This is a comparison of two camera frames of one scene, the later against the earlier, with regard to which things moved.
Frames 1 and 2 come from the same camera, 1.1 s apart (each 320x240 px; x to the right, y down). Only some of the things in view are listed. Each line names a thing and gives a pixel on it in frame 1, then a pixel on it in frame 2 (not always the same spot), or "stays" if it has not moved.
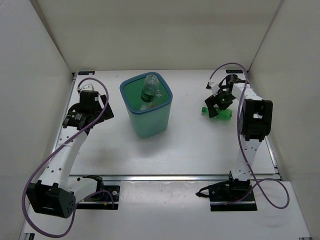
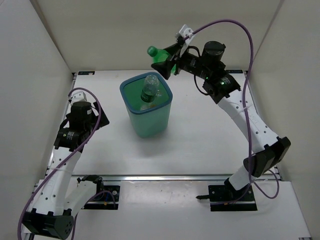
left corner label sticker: x=86 y=72 stays
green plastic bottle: x=222 y=114 -> x=159 y=55
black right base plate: x=237 y=196 stays
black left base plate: x=105 y=199 stays
